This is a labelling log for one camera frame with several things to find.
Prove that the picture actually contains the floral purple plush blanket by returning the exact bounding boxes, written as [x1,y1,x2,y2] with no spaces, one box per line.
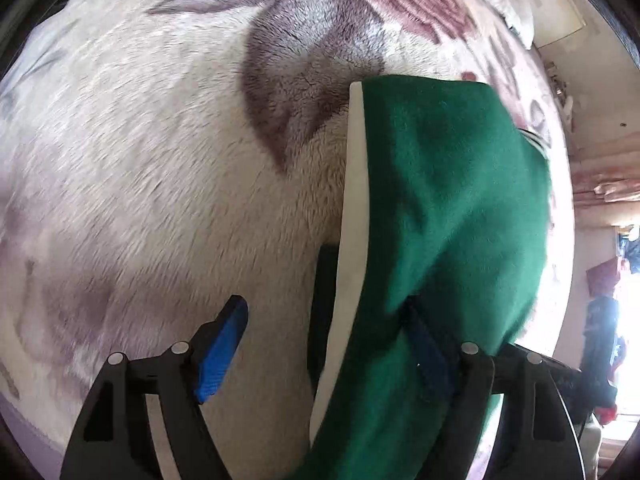
[0,0,576,480]

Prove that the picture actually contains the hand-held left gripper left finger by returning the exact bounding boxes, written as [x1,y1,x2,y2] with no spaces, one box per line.
[60,295,249,480]

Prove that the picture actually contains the white pillow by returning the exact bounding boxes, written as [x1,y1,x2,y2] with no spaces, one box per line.
[462,0,537,51]

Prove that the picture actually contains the green and cream varsity jacket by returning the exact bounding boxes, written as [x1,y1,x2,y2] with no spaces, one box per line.
[290,74,553,480]

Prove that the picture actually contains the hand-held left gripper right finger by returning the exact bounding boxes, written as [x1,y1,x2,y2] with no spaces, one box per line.
[407,302,587,480]

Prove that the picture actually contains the pile of mixed clothes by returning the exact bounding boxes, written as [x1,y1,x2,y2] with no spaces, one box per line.
[584,224,640,427]

